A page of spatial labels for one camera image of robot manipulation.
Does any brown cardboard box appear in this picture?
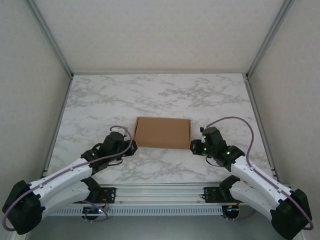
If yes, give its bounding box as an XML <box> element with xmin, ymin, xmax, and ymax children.
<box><xmin>133</xmin><ymin>116</ymin><xmax>193</xmax><ymax>151</ymax></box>

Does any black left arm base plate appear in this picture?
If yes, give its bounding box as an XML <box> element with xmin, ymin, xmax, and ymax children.
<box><xmin>98</xmin><ymin>186</ymin><xmax>118</xmax><ymax>205</ymax></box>

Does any aluminium side rail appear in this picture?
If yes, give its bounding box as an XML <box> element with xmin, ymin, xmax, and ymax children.
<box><xmin>243</xmin><ymin>74</ymin><xmax>280</xmax><ymax>184</ymax></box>
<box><xmin>41</xmin><ymin>74</ymin><xmax>74</xmax><ymax>179</ymax></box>

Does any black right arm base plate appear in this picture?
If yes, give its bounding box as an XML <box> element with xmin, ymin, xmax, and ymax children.
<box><xmin>203</xmin><ymin>186</ymin><xmax>241</xmax><ymax>204</ymax></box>

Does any aluminium mounting rail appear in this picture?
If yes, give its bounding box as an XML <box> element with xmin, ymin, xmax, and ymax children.
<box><xmin>67</xmin><ymin>183</ymin><xmax>297</xmax><ymax>207</ymax></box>

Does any white slotted cable duct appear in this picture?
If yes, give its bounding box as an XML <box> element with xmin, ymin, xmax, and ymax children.
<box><xmin>44</xmin><ymin>206</ymin><xmax>225</xmax><ymax>216</ymax></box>

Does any aluminium frame upright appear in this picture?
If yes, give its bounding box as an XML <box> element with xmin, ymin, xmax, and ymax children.
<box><xmin>23</xmin><ymin>0</ymin><xmax>74</xmax><ymax>78</ymax></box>
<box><xmin>246</xmin><ymin>0</ymin><xmax>296</xmax><ymax>78</ymax></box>

